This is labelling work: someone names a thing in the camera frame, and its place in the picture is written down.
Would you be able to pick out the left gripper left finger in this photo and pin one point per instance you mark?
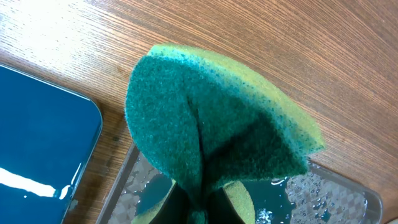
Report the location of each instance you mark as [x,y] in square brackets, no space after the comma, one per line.
[177,208]

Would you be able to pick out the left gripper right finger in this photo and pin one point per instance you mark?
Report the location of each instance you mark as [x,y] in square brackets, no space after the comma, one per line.
[218,208]

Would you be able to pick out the green yellow sponge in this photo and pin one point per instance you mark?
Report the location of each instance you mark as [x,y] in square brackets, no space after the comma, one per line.
[209,122]

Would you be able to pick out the dark grey serving tray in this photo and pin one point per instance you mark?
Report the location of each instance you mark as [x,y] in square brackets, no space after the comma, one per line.
[320,196]

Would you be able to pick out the black water tray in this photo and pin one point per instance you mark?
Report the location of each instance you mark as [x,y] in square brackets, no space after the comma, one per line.
[48,134]

